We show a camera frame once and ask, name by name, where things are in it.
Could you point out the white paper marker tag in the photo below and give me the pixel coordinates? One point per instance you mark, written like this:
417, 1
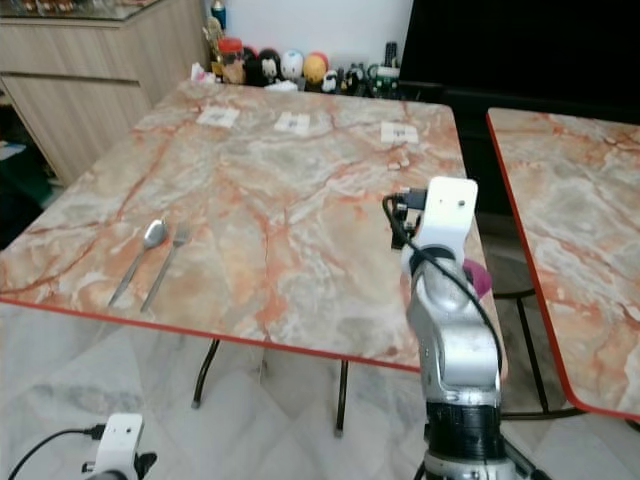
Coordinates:
218, 117
400, 132
295, 123

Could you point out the white round toy figure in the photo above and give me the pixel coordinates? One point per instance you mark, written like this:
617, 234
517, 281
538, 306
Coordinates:
291, 64

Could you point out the silver metal fork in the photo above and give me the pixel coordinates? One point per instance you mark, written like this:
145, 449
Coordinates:
177, 243

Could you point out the black round toy figure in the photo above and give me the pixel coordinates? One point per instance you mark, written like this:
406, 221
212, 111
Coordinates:
266, 66

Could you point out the red lidded toy jar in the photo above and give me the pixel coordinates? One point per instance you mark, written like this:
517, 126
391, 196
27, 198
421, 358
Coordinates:
230, 58

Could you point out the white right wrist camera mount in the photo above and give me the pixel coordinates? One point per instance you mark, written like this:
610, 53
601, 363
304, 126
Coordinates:
445, 215

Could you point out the orange round toy figure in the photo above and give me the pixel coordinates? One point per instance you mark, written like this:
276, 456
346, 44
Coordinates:
315, 68

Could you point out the black metal table leg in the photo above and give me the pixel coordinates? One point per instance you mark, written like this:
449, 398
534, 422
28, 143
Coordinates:
344, 397
208, 373

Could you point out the green and white mug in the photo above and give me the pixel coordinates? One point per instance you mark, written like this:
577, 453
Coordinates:
385, 76

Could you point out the small black white figurine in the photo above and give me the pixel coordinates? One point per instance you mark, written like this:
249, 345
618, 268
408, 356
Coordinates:
330, 80

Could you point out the black television screen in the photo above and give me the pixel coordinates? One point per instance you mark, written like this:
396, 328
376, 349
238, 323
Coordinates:
520, 45

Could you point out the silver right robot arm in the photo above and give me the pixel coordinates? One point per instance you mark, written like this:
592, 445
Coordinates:
455, 340

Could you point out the pink round object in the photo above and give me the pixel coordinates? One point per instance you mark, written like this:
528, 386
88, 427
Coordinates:
480, 278

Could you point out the blue bottle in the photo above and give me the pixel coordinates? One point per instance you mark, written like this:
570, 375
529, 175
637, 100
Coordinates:
218, 14

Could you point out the pink white tissue pack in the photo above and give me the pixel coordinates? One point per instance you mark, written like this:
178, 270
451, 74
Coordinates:
199, 73

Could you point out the light wooden cabinet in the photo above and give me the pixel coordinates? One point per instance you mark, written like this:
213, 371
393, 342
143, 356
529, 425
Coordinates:
110, 85

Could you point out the silver metal spoon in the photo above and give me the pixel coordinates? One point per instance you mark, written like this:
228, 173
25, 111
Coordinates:
155, 233

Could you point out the black bag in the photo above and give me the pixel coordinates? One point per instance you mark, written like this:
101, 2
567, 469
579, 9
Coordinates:
15, 215

